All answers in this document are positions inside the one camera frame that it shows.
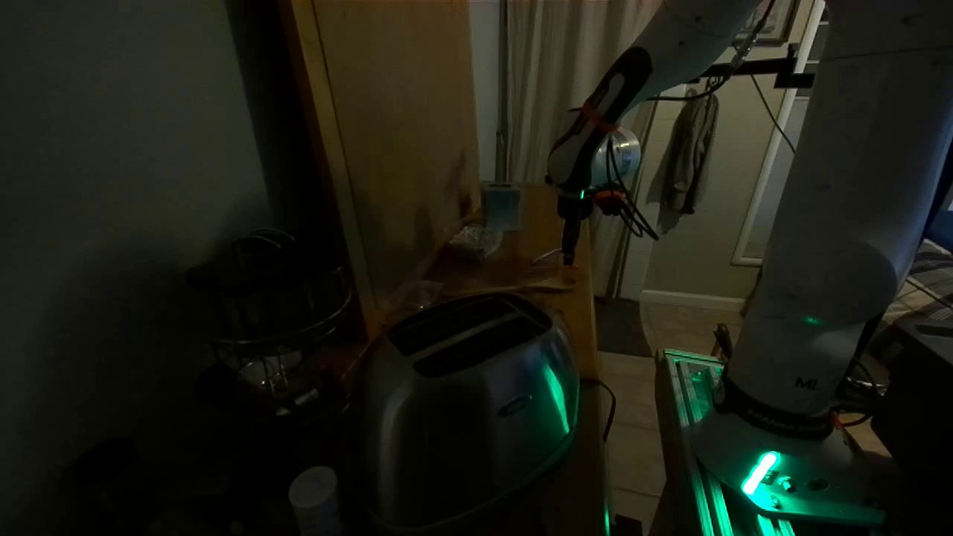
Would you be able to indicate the stainless steel toaster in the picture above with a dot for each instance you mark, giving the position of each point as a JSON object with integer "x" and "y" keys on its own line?
{"x": 466, "y": 405}

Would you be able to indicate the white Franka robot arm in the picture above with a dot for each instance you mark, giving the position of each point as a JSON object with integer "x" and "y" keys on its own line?
{"x": 854, "y": 197}

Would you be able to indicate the white sponge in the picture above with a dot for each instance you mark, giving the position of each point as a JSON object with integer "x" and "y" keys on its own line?
{"x": 479, "y": 238}

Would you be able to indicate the beige curtain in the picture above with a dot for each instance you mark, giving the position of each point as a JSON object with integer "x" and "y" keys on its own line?
{"x": 540, "y": 77}

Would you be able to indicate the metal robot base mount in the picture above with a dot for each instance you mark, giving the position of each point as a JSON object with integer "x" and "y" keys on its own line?
{"x": 777, "y": 466}

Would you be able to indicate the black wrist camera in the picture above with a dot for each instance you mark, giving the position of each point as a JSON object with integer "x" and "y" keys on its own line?
{"x": 608, "y": 200}

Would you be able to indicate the wooden spoon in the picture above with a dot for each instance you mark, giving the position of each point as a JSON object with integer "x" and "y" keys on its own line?
{"x": 539, "y": 287}

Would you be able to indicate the black mounting bar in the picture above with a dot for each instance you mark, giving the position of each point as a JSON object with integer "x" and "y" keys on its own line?
{"x": 754, "y": 67}

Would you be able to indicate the hanging grey cloth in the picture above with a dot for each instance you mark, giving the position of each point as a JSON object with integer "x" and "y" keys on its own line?
{"x": 686, "y": 158}

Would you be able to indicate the wooden back panel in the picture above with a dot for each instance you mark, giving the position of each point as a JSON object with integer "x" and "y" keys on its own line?
{"x": 397, "y": 137}

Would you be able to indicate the metal spoon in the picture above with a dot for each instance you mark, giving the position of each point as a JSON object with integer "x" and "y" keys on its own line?
{"x": 549, "y": 255}

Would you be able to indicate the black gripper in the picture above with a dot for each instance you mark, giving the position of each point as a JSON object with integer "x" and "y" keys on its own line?
{"x": 577, "y": 204}

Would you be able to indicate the blue tissue box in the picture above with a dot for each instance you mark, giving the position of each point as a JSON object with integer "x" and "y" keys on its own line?
{"x": 501, "y": 207}

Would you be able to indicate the white plastic cup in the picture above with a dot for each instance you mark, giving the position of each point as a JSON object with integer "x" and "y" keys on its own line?
{"x": 318, "y": 496}

